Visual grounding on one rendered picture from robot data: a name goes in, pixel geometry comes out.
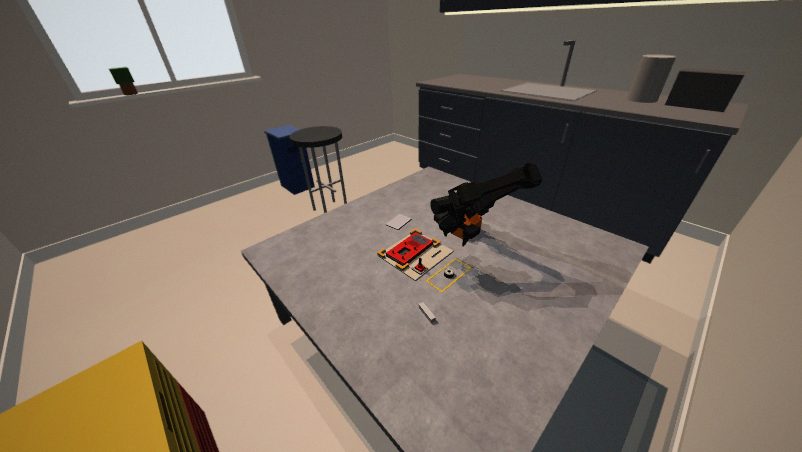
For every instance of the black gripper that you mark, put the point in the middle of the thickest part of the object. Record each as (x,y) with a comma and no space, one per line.
(469,232)

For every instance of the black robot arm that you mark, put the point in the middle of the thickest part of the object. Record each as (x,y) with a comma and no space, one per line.
(478,198)

